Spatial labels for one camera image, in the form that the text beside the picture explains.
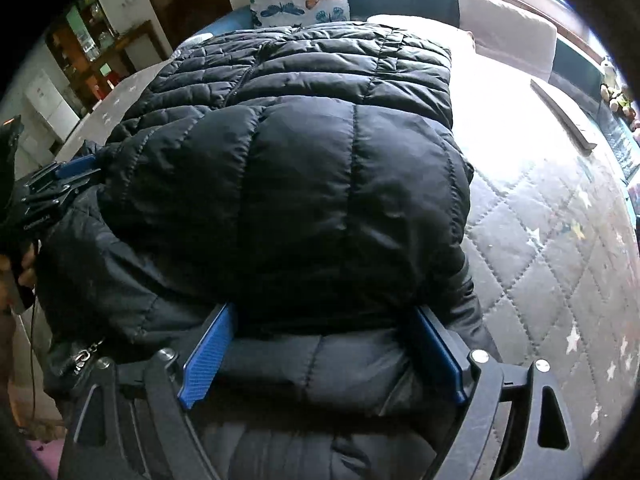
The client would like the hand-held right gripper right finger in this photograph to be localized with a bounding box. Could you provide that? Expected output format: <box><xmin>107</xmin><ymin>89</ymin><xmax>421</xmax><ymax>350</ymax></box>
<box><xmin>414</xmin><ymin>305</ymin><xmax>587</xmax><ymax>480</ymax></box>

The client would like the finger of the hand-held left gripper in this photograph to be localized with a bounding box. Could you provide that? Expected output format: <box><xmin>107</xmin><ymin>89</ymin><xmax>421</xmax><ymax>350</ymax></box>
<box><xmin>30</xmin><ymin>155</ymin><xmax>102</xmax><ymax>185</ymax></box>
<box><xmin>22</xmin><ymin>176</ymin><xmax>104</xmax><ymax>212</ymax></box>

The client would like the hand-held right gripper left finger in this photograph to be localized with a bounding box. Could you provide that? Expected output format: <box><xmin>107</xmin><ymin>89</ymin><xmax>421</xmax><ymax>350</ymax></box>
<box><xmin>57</xmin><ymin>301</ymin><xmax>237</xmax><ymax>480</ymax></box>

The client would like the black puffer jacket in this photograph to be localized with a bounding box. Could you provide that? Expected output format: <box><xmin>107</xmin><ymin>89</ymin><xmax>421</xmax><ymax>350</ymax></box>
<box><xmin>37</xmin><ymin>20</ymin><xmax>502</xmax><ymax>480</ymax></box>

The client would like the person's left forearm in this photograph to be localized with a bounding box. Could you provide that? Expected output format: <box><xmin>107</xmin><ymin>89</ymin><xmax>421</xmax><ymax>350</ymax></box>
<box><xmin>0</xmin><ymin>310</ymin><xmax>19</xmax><ymax>403</ymax></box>

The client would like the person's left hand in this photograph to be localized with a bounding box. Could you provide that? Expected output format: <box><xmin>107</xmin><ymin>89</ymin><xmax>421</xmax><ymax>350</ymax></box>
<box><xmin>0</xmin><ymin>252</ymin><xmax>39</xmax><ymax>317</ymax></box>

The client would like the white appliance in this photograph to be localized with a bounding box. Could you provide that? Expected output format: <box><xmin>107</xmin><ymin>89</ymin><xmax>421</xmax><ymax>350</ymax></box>
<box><xmin>24</xmin><ymin>70</ymin><xmax>81</xmax><ymax>154</ymax></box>

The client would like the wooden display cabinet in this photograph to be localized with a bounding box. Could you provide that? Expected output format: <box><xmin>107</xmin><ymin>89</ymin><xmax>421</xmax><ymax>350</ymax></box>
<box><xmin>45</xmin><ymin>0</ymin><xmax>126</xmax><ymax>112</ymax></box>

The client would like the wooden desk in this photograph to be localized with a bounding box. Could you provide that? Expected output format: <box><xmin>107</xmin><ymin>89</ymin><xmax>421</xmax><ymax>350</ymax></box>
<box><xmin>85</xmin><ymin>20</ymin><xmax>161</xmax><ymax>112</ymax></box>

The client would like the bed with grey star quilt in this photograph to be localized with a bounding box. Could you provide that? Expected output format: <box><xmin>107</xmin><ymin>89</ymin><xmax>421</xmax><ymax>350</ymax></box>
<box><xmin>65</xmin><ymin>5</ymin><xmax>640</xmax><ymax>472</ymax></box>

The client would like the dark wooden door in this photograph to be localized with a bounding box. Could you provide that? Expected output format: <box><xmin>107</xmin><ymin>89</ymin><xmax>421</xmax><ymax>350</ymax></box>
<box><xmin>134</xmin><ymin>0</ymin><xmax>234</xmax><ymax>52</ymax></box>

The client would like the brown plush toy green shirt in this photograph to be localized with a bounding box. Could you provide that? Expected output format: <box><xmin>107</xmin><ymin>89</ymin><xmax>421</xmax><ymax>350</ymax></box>
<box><xmin>599</xmin><ymin>82</ymin><xmax>634</xmax><ymax>114</ymax></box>

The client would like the white flat pillow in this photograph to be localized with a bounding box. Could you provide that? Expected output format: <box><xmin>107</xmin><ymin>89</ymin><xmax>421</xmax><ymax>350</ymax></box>
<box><xmin>367</xmin><ymin>13</ymin><xmax>476</xmax><ymax>56</ymax></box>

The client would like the white square cushion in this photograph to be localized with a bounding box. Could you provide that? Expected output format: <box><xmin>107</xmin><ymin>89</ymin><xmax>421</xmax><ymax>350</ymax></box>
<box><xmin>457</xmin><ymin>0</ymin><xmax>559</xmax><ymax>69</ymax></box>

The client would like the black cable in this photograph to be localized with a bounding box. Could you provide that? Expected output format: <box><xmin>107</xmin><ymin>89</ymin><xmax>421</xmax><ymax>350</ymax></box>
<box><xmin>27</xmin><ymin>242</ymin><xmax>42</xmax><ymax>423</ymax></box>

